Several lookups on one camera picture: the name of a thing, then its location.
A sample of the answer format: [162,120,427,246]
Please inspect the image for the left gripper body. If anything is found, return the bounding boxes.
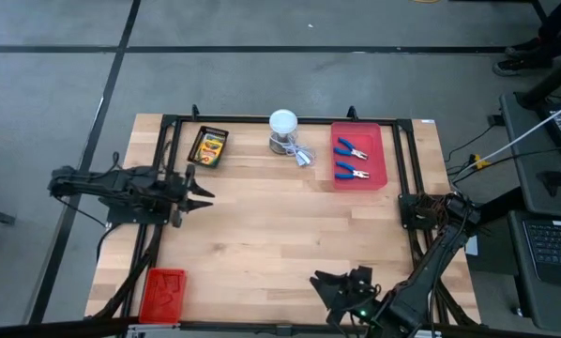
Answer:
[167,163,197,229]

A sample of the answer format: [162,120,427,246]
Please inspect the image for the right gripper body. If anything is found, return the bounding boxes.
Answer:
[326,266,380,325]

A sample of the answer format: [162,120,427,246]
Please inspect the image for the yellow crayon box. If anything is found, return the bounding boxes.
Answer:
[193,132,228,166]

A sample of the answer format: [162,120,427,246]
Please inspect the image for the blue-handled pliers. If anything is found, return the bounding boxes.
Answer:
[334,161,371,181]
[332,136,369,161]

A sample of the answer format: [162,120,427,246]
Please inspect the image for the black mesh basket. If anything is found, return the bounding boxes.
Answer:
[187,124,231,169]

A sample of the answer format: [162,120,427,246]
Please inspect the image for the wooden lamp base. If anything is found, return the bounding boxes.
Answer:
[268,131,300,155]

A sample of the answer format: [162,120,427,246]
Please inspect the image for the small red mesh tray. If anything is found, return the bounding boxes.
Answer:
[138,267,187,325]

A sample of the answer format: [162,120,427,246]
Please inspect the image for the white light bulb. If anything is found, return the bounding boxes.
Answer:
[268,108,299,137]

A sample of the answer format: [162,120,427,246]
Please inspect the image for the black and silver crossbar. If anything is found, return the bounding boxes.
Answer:
[0,317,561,338]

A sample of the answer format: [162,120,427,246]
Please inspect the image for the pink translucent plastic bin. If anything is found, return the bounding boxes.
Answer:
[330,121,388,192]

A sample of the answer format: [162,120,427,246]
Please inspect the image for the dark grey laptop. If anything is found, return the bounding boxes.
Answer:
[508,209,561,332]

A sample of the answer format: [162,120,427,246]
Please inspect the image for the thin white rod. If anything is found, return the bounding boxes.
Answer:
[451,96,561,178]

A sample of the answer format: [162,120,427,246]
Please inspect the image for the dark grey side table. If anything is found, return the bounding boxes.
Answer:
[499,91,561,217]

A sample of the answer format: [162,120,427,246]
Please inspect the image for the person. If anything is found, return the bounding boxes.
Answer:
[491,0,561,79]

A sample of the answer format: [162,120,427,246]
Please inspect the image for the black metal table frame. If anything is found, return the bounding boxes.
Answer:
[85,103,481,328]

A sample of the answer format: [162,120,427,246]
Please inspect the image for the white lamp power cable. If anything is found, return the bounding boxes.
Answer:
[280,135,317,168]

